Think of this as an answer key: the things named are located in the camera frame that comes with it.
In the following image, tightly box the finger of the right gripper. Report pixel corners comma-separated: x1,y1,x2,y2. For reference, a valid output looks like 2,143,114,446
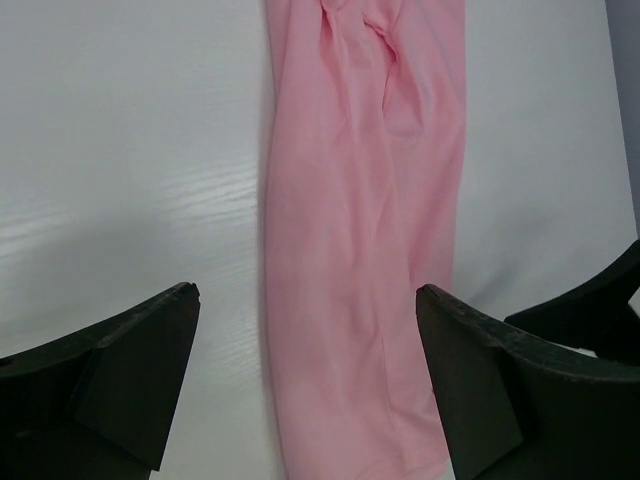
505,241,639,366

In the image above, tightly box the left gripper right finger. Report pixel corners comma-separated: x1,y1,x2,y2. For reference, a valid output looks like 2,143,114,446
416,285,639,479

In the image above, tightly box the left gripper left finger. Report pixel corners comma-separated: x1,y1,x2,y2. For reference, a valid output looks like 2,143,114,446
1,282,200,480

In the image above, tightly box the pink t-shirt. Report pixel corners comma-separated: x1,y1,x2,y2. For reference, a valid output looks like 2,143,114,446
264,1,466,479

